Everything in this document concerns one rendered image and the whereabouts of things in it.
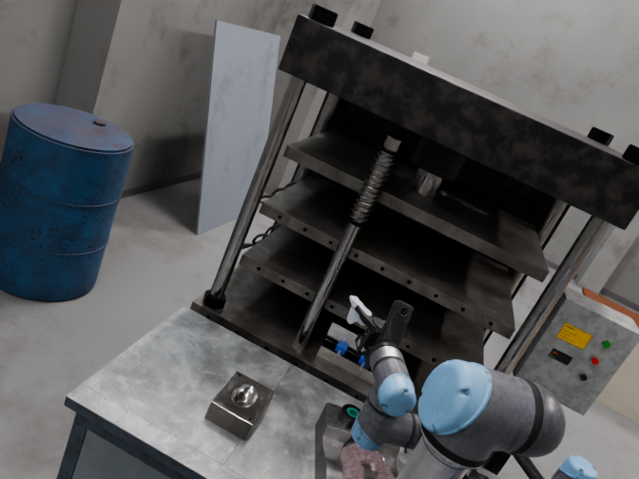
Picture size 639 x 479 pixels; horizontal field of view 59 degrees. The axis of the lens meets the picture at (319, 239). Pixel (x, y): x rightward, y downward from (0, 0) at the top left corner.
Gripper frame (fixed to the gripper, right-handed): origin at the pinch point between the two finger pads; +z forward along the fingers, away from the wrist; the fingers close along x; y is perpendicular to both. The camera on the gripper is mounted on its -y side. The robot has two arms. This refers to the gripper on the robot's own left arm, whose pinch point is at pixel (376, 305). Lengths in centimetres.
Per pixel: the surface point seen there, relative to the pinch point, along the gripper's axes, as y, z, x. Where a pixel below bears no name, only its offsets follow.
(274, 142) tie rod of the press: -5, 85, -33
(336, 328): 48, 72, 25
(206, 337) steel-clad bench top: 69, 61, -22
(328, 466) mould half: 54, 1, 18
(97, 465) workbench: 96, 13, -41
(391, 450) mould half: 51, 15, 41
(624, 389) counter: 76, 245, 351
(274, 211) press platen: 21, 89, -19
